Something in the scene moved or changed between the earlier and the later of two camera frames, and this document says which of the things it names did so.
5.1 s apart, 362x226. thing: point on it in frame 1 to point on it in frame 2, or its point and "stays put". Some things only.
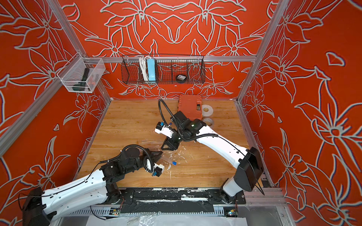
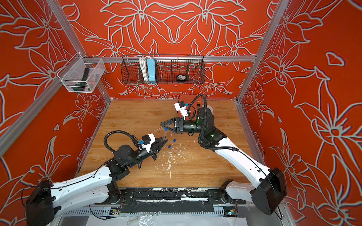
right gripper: (171, 147) to (180, 124)
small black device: (181, 77) stays put
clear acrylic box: (81, 74) stays put
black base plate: (174, 200) stays put
